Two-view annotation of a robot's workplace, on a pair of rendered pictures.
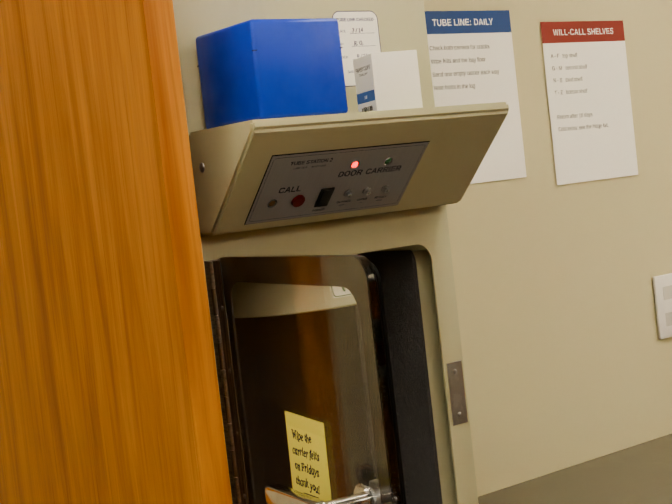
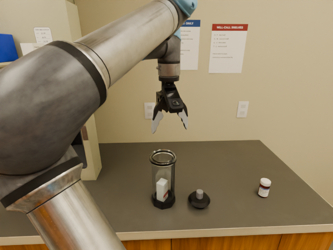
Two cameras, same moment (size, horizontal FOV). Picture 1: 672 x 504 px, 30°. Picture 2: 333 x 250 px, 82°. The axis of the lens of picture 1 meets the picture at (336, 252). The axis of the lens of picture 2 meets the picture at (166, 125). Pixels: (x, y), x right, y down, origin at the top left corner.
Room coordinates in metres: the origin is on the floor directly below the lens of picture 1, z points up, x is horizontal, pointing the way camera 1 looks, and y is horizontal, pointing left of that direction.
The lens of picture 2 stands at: (0.94, -0.85, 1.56)
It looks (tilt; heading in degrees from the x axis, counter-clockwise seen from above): 23 degrees down; 34
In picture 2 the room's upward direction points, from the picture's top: straight up
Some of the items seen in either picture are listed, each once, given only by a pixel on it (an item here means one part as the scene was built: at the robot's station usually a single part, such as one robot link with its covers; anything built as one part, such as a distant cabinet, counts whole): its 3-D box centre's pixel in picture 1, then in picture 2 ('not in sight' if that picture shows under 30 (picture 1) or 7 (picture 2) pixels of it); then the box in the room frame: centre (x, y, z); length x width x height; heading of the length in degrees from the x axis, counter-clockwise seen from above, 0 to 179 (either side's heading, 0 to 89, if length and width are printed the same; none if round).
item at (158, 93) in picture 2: not in sight; (168, 93); (1.51, -0.48, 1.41); 0.09 x 0.08 x 0.12; 50
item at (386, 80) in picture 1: (387, 84); (34, 52); (1.28, -0.07, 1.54); 0.05 x 0.05 x 0.06; 20
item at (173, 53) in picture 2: not in sight; (168, 44); (1.50, -0.49, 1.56); 0.09 x 0.08 x 0.11; 171
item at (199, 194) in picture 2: not in sight; (199, 197); (1.54, -0.62, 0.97); 0.09 x 0.09 x 0.07
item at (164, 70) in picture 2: not in sight; (168, 70); (1.50, -0.49, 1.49); 0.08 x 0.08 x 0.05
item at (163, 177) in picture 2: not in sight; (163, 178); (1.47, -0.49, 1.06); 0.11 x 0.11 x 0.21
